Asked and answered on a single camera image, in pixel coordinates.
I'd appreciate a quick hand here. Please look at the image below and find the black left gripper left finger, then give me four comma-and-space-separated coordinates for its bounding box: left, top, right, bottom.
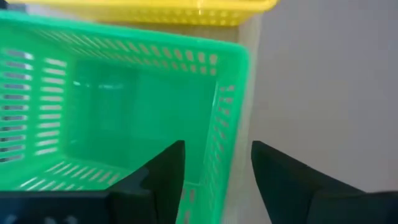
0, 140, 187, 224

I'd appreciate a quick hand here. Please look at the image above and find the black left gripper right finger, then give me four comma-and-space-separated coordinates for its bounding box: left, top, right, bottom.
251, 140, 398, 224

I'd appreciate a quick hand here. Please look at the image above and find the green plastic basket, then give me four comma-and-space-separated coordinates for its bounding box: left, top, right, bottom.
0, 11, 251, 224

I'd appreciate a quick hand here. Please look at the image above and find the yellow plastic basket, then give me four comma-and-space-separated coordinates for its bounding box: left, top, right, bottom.
6, 0, 279, 26

